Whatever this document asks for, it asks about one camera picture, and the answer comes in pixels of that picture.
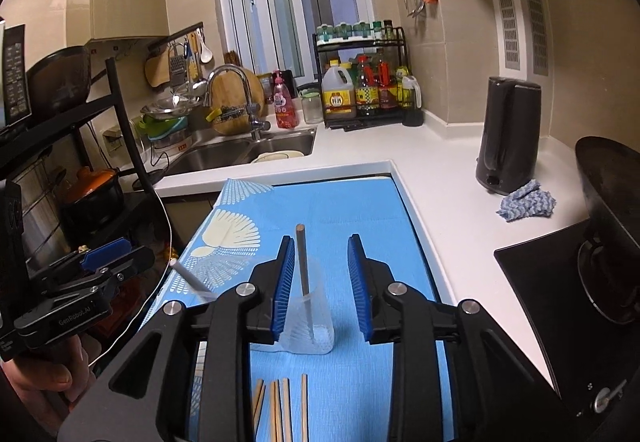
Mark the white ladle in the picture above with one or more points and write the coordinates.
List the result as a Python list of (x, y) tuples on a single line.
[(205, 52)]

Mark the black metal shelf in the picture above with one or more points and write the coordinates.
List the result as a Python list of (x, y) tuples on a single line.
[(65, 119)]

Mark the metal stove knob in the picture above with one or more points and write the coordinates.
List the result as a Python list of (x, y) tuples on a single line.
[(601, 404)]

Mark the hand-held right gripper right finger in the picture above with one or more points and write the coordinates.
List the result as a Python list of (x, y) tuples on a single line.
[(357, 292)]

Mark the blue bird-print table mat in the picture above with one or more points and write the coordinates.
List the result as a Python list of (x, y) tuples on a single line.
[(325, 217)]

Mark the yellow black dish brush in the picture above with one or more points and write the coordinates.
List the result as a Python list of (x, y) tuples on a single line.
[(230, 113)]

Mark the wall outlet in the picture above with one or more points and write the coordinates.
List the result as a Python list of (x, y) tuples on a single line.
[(112, 141)]

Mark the black knife block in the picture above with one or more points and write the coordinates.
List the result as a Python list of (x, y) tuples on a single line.
[(507, 131)]

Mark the black wall rail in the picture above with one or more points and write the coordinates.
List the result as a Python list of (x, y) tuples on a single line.
[(150, 41)]

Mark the black wok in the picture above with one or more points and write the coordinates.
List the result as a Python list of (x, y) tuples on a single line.
[(607, 202)]

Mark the dark soy sauce bottle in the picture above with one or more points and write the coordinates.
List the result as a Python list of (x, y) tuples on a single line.
[(366, 94)]

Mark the wooden chopstick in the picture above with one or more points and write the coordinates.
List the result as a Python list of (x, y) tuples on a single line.
[(273, 412), (278, 412), (258, 397), (304, 409), (260, 411), (287, 409)]

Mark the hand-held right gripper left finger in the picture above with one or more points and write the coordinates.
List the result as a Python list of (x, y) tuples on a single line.
[(282, 292)]

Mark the hanging wooden cutting board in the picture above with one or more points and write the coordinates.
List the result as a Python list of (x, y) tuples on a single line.
[(157, 71)]

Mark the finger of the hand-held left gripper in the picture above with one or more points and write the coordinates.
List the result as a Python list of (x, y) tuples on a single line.
[(135, 263), (107, 252)]

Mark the person's left hand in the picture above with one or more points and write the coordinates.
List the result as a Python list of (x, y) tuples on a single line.
[(40, 374)]

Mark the metal grater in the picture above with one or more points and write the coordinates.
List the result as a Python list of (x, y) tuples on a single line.
[(176, 66)]

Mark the white-lidded oil dispenser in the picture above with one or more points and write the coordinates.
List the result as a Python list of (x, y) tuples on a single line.
[(412, 114)]

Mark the black microwave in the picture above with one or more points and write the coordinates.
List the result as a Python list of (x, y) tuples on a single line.
[(15, 76)]

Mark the green colander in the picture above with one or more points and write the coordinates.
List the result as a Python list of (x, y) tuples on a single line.
[(160, 126)]

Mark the glass jar green lid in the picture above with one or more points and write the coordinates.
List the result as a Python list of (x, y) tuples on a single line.
[(311, 109)]

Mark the wall vent grille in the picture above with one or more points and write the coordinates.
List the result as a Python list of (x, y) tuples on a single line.
[(506, 24), (536, 29)]

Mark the metal ladle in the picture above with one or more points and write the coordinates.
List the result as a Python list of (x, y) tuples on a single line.
[(197, 86)]

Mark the yellow hanging utensil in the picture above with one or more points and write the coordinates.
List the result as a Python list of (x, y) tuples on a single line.
[(192, 64)]

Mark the clear plastic cup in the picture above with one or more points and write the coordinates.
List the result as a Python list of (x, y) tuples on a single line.
[(314, 337)]

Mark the black gas stove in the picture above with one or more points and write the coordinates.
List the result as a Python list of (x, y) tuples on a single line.
[(540, 282)]

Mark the orange clay pot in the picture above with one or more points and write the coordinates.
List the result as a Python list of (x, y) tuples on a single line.
[(95, 184)]

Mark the black condiment rack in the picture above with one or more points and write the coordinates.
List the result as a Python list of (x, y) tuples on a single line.
[(350, 44)]

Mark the blue checkered rag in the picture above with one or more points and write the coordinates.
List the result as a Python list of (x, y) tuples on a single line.
[(527, 204)]

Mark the pink dish soap bottle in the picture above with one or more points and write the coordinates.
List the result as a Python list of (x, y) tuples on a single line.
[(286, 109)]

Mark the chrome faucet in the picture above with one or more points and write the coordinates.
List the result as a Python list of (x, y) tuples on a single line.
[(245, 81)]

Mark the black bowl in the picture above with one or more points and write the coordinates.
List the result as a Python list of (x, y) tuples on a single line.
[(60, 81)]

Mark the red-label sauce bottle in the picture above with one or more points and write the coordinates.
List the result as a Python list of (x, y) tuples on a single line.
[(385, 86)]

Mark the white plates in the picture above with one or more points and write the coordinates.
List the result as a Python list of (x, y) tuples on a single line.
[(277, 155)]

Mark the round wooden cutting board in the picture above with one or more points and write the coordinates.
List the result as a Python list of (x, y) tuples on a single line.
[(230, 94)]

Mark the stainless steel bowl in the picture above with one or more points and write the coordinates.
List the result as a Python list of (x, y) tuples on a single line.
[(165, 107)]

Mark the stainless steel sink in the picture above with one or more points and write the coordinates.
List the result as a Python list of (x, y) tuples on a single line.
[(215, 156)]

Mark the row of green-lidded spice jars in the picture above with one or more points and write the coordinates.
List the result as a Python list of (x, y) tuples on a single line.
[(350, 31)]

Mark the large oil jug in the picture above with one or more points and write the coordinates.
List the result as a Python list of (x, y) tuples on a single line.
[(337, 96)]

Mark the yellow-green condiment bottle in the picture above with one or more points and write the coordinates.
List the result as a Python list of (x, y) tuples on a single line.
[(401, 89)]

